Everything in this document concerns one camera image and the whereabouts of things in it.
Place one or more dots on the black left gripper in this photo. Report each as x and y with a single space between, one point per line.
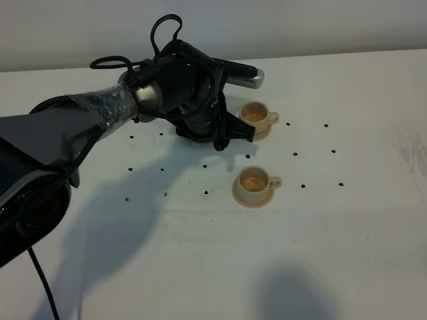
215 123

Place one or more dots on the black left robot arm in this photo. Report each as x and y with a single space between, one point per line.
41 151

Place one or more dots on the beige teapot saucer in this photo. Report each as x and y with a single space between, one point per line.
201 143

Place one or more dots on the beige far teacup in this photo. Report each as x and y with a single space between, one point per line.
256 111

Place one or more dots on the beige teacup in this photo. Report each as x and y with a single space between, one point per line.
256 111
257 179

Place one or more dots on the beige far cup saucer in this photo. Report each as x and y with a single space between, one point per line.
262 128

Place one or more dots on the beige cup saucer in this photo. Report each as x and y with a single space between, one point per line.
251 199
262 128

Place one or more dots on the beige near teacup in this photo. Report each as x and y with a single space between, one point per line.
257 179

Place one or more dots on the beige near cup saucer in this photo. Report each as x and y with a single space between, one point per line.
251 199

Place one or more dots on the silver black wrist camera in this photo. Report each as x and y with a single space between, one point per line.
241 74

